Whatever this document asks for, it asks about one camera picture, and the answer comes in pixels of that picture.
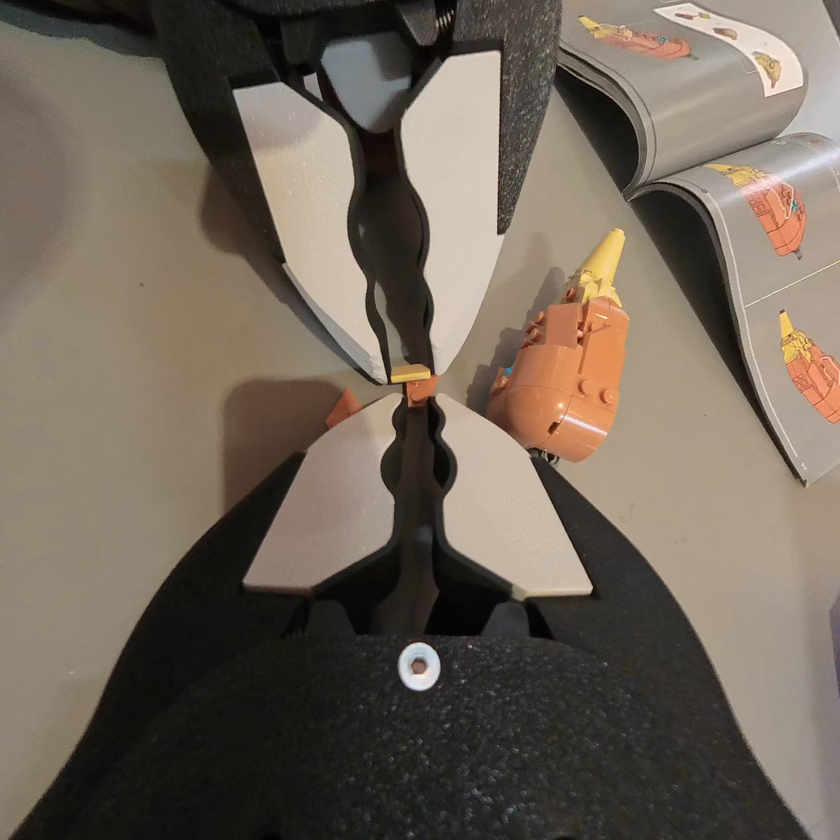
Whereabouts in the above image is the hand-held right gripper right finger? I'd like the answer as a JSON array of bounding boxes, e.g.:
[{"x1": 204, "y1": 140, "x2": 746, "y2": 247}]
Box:
[{"x1": 427, "y1": 392, "x2": 593, "y2": 601}]

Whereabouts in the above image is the grey desk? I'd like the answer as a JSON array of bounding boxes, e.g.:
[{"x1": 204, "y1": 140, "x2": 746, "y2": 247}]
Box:
[{"x1": 0, "y1": 0, "x2": 840, "y2": 840}]

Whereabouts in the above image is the brick instruction booklet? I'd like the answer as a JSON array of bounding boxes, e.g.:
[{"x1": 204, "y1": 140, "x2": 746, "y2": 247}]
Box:
[{"x1": 556, "y1": 0, "x2": 840, "y2": 488}]

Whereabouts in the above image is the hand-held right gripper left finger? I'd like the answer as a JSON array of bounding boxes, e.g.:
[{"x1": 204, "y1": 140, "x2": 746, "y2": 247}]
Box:
[{"x1": 243, "y1": 394, "x2": 404, "y2": 597}]

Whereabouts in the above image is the brown tan brick arm model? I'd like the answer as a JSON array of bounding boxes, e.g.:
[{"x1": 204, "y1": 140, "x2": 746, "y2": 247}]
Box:
[{"x1": 486, "y1": 228, "x2": 631, "y2": 465}]

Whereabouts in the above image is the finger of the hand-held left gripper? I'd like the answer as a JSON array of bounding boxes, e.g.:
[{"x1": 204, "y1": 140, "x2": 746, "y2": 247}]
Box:
[
  {"x1": 233, "y1": 80, "x2": 395, "y2": 387},
  {"x1": 399, "y1": 50, "x2": 506, "y2": 376}
]

